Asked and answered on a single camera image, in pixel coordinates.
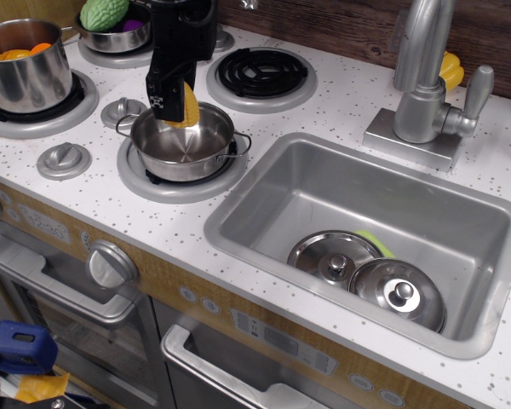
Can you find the yellow tape piece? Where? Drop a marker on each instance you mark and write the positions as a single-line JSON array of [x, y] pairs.
[[34, 388]]

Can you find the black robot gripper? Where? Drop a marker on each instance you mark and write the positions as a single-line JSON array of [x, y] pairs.
[[184, 33]]

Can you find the tall steel pot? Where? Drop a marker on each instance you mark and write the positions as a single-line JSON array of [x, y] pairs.
[[37, 82]]

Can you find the silver stove knob centre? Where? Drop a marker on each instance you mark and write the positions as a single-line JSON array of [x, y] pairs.
[[114, 111]]

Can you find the silver stove knob back right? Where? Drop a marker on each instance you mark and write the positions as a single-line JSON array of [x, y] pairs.
[[224, 41]]

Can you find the black coil burner back right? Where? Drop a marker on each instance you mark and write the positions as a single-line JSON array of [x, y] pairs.
[[261, 73]]

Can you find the steel pan with handles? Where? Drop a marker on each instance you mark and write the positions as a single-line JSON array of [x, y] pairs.
[[185, 154]]

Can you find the blue clamp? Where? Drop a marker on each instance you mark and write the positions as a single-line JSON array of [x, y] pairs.
[[26, 349]]

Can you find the silver stove knob front left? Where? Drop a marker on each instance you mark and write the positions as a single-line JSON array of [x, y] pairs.
[[63, 162]]

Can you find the small steel saucepan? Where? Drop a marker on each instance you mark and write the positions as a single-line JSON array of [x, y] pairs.
[[114, 41]]

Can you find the silver oven dial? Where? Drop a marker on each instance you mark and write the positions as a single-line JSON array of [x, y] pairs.
[[109, 266]]

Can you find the silver stove knob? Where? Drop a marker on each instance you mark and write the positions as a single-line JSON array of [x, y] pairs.
[[63, 162], [114, 111], [224, 41]]

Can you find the orange toy fruit in pot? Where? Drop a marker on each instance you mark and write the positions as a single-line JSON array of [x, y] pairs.
[[15, 54]]

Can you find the silver dishwasher door handle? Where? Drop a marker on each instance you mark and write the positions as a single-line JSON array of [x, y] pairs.
[[200, 383]]

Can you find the yellow toy corn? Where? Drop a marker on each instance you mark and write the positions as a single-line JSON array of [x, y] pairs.
[[191, 110]]

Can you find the grey sink basin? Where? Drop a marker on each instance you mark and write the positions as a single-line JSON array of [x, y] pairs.
[[312, 212]]

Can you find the steel pot lid right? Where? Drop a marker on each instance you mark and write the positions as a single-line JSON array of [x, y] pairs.
[[403, 289]]

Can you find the silver toy faucet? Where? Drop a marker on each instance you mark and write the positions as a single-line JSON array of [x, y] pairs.
[[424, 128]]

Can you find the yellow toy bell pepper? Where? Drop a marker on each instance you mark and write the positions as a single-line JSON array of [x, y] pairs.
[[451, 71]]

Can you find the silver oven door handle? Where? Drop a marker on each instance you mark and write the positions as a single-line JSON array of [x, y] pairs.
[[25, 267]]

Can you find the steel pot lid left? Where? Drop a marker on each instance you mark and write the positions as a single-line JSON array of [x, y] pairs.
[[331, 255]]

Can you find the purple toy vegetable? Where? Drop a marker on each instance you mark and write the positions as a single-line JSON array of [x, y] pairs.
[[131, 25]]

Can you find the green toy bitter gourd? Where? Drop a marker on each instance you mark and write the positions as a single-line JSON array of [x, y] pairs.
[[102, 15]]

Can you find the steel pot lid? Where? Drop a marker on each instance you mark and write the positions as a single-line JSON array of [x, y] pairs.
[[403, 289], [331, 255]]

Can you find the green toy in sink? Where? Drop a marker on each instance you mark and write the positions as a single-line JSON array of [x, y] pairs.
[[369, 243]]

